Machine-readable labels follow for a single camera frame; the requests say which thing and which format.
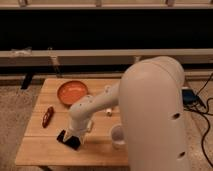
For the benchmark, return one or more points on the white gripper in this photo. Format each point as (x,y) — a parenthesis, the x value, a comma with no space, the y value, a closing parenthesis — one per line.
(78,129)

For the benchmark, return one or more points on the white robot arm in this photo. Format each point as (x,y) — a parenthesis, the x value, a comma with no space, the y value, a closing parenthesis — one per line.
(149,96)

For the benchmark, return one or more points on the red pocket knife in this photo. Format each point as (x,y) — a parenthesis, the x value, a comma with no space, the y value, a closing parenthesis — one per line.
(47,117)

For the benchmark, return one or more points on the wooden table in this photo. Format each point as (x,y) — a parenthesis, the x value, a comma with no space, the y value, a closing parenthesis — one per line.
(39,146)

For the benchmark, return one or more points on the white tube bottle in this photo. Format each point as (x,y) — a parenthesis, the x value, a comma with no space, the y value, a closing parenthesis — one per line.
(108,111)

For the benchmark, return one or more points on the clear plastic cup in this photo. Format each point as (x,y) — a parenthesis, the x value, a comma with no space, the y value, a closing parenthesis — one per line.
(117,137)

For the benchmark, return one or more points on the orange plate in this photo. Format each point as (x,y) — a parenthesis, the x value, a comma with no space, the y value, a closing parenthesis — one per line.
(72,91)

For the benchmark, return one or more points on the blue box on floor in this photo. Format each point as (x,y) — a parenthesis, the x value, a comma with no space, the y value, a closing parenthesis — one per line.
(189,97)

